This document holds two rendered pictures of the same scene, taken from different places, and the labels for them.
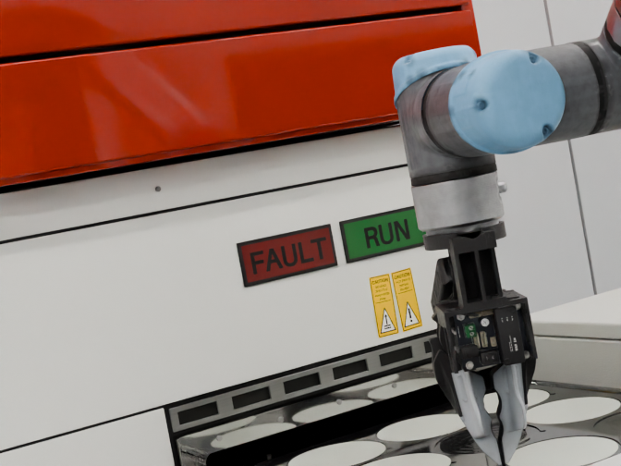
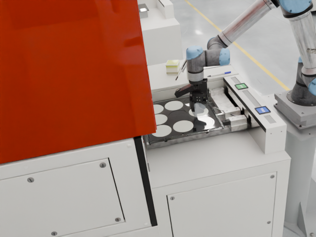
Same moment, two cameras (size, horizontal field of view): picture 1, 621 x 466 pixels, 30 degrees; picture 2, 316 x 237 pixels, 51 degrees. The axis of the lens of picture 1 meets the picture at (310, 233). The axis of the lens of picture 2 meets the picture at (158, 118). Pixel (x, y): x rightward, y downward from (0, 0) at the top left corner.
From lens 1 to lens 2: 1.52 m
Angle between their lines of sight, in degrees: 68
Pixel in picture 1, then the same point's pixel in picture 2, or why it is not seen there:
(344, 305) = not seen: hidden behind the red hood
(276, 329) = not seen: hidden behind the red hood
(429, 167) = (200, 69)
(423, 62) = (201, 51)
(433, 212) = (200, 77)
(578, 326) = (154, 90)
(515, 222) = not seen: outside the picture
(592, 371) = (157, 98)
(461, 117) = (223, 61)
